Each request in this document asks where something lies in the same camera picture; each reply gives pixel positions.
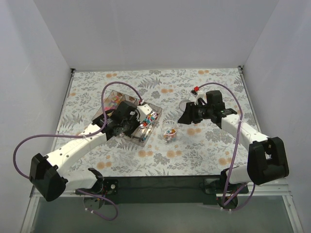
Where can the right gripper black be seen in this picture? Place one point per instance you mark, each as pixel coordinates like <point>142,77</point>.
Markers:
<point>190,112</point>

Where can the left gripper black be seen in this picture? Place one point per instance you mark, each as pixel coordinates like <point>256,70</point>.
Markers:
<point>132,126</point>

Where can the clear glass jar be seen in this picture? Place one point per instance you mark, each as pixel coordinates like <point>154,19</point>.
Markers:
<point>169,129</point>

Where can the clear compartment candy box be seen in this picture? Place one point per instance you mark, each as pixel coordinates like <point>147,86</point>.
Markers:
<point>144,131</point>

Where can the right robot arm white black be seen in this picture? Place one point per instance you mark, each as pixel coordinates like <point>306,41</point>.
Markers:
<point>266,160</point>

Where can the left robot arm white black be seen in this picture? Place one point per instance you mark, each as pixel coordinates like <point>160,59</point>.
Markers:
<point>49,174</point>

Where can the round metal jar lid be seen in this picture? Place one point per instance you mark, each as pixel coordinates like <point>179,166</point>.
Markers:
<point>182,104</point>

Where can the floral table mat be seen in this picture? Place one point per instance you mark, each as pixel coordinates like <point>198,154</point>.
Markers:
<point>198,149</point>

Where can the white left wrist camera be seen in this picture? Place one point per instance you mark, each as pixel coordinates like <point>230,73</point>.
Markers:
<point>144,111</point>

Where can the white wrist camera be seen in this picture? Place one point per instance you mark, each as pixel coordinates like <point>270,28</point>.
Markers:
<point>144,111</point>
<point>199,95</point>

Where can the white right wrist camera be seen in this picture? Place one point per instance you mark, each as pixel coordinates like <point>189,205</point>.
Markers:
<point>199,95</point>

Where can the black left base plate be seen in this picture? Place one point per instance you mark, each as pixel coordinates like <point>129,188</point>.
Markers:
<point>103,188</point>

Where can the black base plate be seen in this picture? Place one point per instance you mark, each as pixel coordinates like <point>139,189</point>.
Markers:
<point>103,188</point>
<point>216,187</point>

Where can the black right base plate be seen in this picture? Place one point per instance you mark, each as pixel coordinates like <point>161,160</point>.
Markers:
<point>216,187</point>

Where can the aluminium frame rail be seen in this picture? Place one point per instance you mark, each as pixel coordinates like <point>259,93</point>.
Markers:
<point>268,208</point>

